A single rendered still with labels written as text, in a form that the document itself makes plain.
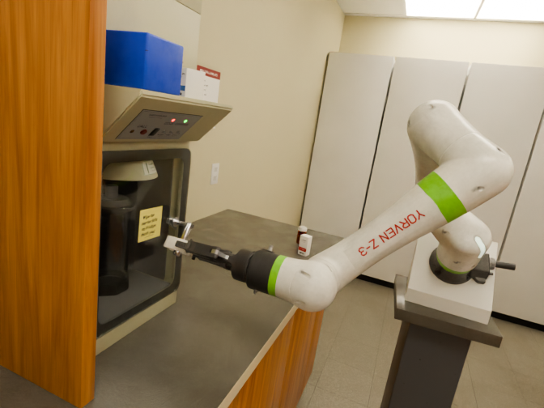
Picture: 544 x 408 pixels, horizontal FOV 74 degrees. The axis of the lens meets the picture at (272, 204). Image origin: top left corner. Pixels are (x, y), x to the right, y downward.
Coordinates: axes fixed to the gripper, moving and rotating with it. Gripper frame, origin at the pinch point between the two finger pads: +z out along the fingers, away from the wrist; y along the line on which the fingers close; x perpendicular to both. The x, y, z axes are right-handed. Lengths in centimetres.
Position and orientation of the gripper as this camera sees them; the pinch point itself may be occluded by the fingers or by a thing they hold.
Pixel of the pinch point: (180, 245)
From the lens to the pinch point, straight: 93.3
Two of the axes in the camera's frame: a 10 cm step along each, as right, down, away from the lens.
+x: -3.3, 8.8, -3.3
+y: -2.2, -4.2, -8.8
